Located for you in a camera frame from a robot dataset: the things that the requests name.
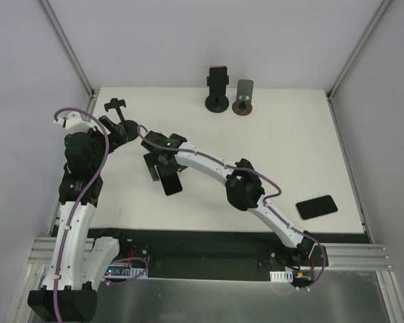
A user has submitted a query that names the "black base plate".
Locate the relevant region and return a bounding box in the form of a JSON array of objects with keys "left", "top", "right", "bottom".
[{"left": 87, "top": 228, "right": 331, "bottom": 279}]

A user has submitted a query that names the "purple phone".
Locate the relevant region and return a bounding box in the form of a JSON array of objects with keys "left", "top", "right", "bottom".
[{"left": 207, "top": 65, "right": 229, "bottom": 98}]

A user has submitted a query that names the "white-edged phone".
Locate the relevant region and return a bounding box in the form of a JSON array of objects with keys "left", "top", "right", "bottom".
[{"left": 296, "top": 195, "right": 338, "bottom": 220}]

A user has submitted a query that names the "black round-base clamp stand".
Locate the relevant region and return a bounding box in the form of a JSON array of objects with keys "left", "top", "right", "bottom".
[{"left": 205, "top": 74, "right": 230, "bottom": 113}]

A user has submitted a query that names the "white cable duct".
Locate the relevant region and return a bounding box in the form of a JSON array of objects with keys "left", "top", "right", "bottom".
[
  {"left": 269, "top": 268, "right": 313, "bottom": 283},
  {"left": 104, "top": 266, "right": 148, "bottom": 281}
]

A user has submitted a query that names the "left white cable duct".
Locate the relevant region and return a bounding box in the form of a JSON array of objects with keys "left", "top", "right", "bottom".
[{"left": 104, "top": 266, "right": 148, "bottom": 281}]

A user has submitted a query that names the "right white cable duct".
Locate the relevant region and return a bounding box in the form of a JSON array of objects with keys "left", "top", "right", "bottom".
[{"left": 269, "top": 268, "right": 313, "bottom": 283}]

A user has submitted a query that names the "black phone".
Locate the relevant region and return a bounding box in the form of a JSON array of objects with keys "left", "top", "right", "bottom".
[{"left": 160, "top": 172, "right": 182, "bottom": 196}]

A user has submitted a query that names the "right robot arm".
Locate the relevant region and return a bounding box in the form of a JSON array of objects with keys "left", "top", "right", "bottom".
[{"left": 140, "top": 131, "right": 327, "bottom": 267}]

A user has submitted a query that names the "black stand with wooden base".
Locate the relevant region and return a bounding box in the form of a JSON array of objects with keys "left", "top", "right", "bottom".
[{"left": 232, "top": 79, "right": 254, "bottom": 116}]

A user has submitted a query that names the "tall black clamp stand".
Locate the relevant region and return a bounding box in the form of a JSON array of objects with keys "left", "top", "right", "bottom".
[{"left": 104, "top": 98, "right": 138, "bottom": 142}]

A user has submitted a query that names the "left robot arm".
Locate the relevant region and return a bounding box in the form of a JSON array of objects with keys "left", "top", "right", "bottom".
[{"left": 28, "top": 112, "right": 129, "bottom": 322}]

